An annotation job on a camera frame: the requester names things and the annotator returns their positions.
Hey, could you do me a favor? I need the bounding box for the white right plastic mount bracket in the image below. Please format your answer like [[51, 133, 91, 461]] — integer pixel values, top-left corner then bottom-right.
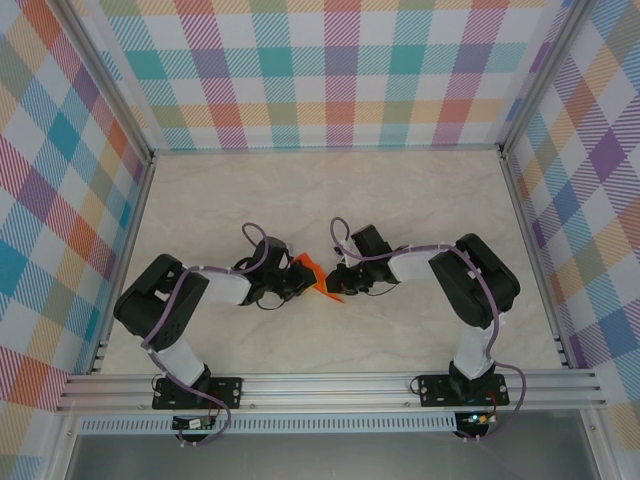
[[334, 238, 359, 267]]

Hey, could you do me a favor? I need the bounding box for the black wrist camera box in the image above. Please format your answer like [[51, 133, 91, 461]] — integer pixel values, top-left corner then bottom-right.
[[253, 236, 292, 270], [349, 224, 393, 259]]

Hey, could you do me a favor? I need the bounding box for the grey metal panel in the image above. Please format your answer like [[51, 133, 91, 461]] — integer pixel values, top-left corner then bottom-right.
[[64, 432, 601, 480]]

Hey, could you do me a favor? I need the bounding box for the orange square paper sheet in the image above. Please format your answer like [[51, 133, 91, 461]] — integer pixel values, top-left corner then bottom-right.
[[292, 252, 347, 305]]

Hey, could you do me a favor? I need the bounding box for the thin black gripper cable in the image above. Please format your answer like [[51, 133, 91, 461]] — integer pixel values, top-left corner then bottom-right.
[[364, 279, 402, 297], [249, 292, 294, 310]]

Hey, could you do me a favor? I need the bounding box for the aluminium frame post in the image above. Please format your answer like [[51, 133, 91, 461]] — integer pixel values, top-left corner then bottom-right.
[[499, 0, 601, 156], [54, 0, 156, 161]]

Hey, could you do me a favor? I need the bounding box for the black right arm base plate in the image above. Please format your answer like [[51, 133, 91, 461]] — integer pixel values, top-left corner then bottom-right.
[[417, 373, 510, 408]]

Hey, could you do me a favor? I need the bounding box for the thin black left gripper cable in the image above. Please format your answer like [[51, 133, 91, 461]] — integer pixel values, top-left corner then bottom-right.
[[249, 292, 294, 310]]

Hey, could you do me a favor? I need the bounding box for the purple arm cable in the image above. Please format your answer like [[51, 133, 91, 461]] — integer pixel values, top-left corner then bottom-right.
[[329, 216, 525, 444], [142, 221, 274, 448]]

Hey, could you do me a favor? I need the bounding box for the long aluminium mounting rail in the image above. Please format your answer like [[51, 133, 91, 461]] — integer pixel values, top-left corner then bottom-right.
[[54, 368, 606, 414]]

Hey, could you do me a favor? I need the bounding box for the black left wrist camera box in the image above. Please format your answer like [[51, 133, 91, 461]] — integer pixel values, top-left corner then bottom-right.
[[253, 236, 292, 270]]

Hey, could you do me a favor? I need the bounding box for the left small circuit board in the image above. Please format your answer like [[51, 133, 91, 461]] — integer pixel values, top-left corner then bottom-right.
[[172, 415, 217, 431]]

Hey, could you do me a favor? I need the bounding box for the aluminium side rail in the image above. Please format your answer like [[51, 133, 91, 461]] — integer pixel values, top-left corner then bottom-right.
[[87, 152, 157, 376], [499, 152, 575, 370]]

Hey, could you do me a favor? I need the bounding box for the white slotted cable duct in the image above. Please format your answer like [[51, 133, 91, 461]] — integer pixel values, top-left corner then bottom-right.
[[79, 412, 459, 435]]

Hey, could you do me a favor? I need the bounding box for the aluminium frame leg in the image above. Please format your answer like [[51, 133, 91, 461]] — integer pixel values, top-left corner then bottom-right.
[[47, 414, 76, 480], [579, 409, 621, 480]]

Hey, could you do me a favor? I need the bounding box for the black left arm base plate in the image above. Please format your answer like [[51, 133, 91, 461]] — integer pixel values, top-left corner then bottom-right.
[[151, 376, 245, 410]]

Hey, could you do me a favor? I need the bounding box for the thin black right gripper cable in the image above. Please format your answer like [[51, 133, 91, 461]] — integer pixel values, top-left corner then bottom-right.
[[364, 279, 402, 297]]

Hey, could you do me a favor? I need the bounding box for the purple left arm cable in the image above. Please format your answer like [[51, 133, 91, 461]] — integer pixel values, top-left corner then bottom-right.
[[142, 221, 274, 448]]

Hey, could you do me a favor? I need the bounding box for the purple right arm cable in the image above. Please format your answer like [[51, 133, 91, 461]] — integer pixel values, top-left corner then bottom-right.
[[329, 216, 525, 444]]

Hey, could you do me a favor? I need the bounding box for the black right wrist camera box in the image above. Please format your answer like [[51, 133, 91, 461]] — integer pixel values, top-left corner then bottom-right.
[[349, 224, 393, 259]]

